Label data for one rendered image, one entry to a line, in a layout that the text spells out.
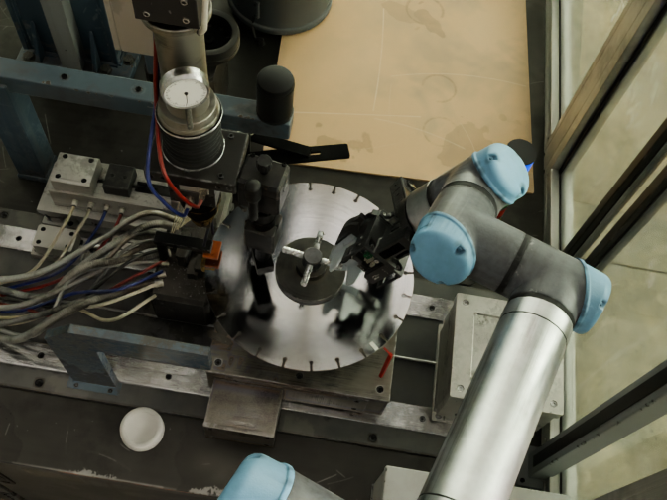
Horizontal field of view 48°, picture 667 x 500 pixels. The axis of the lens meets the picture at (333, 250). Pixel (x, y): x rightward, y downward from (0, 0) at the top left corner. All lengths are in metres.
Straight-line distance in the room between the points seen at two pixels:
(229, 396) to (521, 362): 0.60
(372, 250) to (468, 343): 0.30
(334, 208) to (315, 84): 0.47
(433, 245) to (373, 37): 0.99
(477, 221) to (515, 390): 0.20
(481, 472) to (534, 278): 0.23
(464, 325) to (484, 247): 0.42
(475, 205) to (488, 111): 0.83
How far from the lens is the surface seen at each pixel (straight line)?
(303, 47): 1.72
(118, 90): 1.27
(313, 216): 1.23
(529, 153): 1.11
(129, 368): 1.34
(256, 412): 1.23
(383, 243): 1.01
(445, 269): 0.84
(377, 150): 1.56
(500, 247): 0.84
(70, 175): 1.37
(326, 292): 1.16
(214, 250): 1.18
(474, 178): 0.90
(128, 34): 0.88
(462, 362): 1.22
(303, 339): 1.14
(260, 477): 0.66
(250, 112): 1.22
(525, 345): 0.78
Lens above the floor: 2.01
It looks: 62 degrees down
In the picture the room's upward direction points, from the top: 11 degrees clockwise
